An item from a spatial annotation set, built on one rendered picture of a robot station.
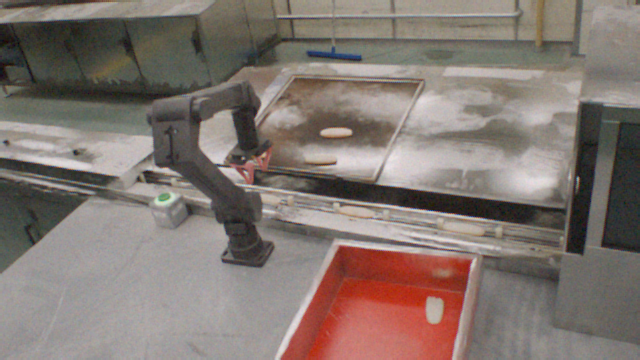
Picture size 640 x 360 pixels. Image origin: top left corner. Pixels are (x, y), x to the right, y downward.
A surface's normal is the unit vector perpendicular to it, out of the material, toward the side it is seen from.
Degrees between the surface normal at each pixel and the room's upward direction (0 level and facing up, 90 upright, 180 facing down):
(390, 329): 0
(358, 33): 90
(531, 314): 0
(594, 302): 90
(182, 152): 60
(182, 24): 90
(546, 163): 10
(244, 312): 0
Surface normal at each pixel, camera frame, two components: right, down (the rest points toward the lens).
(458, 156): -0.22, -0.74
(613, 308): -0.43, 0.51
